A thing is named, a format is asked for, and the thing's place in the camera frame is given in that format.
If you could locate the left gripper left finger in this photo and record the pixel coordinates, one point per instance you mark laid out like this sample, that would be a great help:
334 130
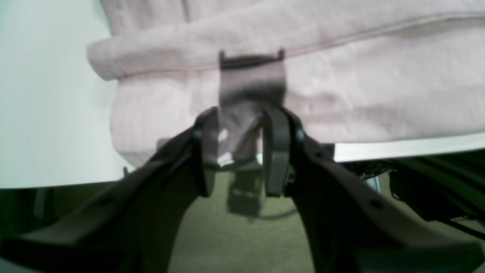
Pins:
130 227

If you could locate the pink T-shirt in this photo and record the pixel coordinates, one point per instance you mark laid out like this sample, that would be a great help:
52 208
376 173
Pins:
353 71

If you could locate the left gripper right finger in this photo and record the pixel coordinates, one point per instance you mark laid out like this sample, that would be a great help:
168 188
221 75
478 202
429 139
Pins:
349 226

